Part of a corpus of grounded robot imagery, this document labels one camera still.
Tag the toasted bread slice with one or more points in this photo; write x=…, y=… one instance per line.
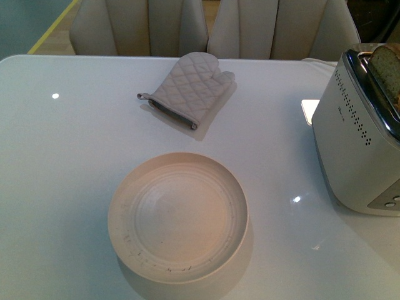
x=384, y=63

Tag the white toaster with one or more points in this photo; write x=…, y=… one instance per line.
x=356, y=130

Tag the grey quilted oven mitt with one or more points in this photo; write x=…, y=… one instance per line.
x=191, y=89

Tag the beige round plate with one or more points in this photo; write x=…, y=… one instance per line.
x=178, y=218

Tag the beige left chair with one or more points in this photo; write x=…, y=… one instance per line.
x=139, y=28

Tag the beige chair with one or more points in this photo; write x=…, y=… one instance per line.
x=283, y=30
x=139, y=28

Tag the beige right chair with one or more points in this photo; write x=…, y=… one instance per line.
x=283, y=30

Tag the black object at right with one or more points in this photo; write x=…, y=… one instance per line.
x=375, y=20

